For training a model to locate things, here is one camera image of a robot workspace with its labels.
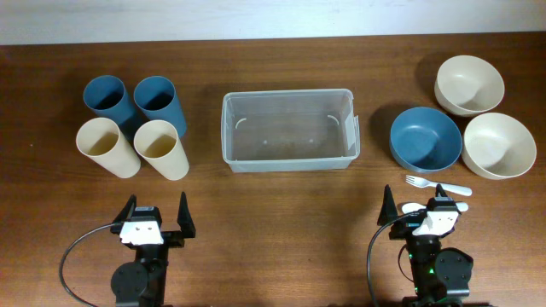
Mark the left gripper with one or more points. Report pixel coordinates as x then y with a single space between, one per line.
177 238

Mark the cream cup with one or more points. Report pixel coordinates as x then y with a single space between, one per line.
101 140
158 143

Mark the white plastic fork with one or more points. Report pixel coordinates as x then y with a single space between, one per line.
420 182

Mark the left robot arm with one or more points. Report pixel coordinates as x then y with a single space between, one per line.
142 282

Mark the blue cup back left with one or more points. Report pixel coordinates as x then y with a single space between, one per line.
107 97

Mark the blue bowl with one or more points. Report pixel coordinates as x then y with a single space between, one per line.
425 140

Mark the cream cup front left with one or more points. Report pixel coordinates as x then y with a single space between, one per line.
101 140

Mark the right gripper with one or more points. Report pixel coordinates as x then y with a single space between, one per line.
405 226

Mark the clear plastic container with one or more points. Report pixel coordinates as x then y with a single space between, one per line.
289 130

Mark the blue cup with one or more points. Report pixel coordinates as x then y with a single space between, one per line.
107 97
157 97

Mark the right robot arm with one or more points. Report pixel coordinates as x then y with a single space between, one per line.
440 275

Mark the white plastic spoon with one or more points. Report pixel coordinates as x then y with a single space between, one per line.
413 206

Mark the cream bowl back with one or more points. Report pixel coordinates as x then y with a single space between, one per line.
466 86

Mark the cream bowl front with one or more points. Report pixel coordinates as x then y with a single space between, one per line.
497 146

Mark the blue cup back right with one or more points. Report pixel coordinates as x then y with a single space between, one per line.
157 97

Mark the cream bowl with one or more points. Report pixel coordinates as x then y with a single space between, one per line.
497 146
466 86

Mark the cream cup front right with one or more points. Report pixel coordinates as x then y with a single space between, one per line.
158 143

